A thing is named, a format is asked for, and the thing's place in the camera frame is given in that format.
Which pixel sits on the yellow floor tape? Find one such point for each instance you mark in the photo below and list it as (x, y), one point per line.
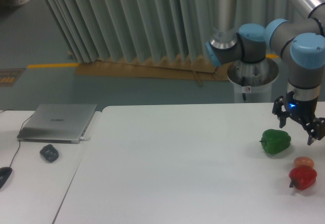
(52, 65)

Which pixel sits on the green bell pepper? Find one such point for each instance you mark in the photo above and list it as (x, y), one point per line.
(275, 141)

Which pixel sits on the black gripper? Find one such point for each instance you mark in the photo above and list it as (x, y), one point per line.
(302, 112)

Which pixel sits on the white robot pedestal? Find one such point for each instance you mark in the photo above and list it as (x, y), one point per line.
(252, 82)

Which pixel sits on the orange egg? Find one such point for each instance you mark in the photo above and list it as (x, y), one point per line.
(303, 161)

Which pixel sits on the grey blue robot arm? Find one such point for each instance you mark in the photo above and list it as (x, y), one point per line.
(300, 45)

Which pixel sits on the black computer mouse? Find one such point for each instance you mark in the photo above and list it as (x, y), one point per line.
(5, 173)

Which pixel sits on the silver closed laptop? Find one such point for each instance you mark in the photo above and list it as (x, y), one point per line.
(58, 123)

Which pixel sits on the brown floor sign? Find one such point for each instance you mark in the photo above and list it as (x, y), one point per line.
(10, 76)

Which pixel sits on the red bell pepper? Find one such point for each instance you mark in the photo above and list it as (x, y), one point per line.
(302, 177)

